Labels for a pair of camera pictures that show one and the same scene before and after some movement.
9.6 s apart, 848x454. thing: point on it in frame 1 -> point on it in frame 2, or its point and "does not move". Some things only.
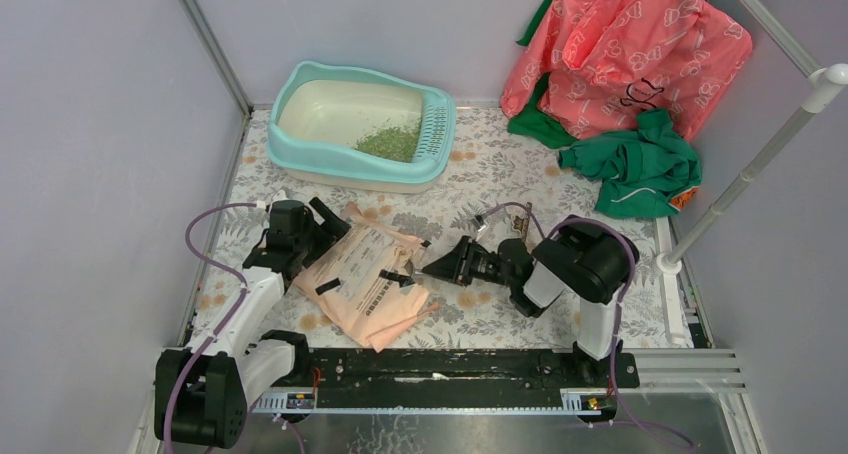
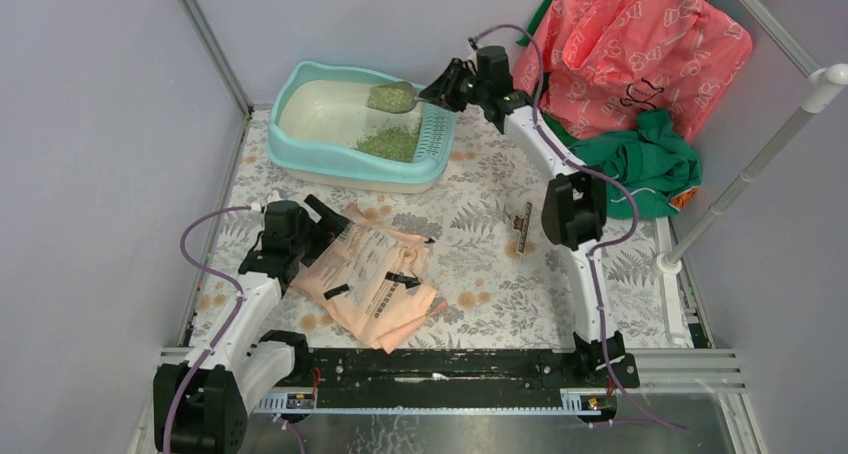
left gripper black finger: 333,228 does not move
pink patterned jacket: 613,48 does not move
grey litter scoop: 411,270 -> 396,97
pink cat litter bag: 362,282 does not move
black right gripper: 456,264 -> 441,91
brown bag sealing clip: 522,223 does not move
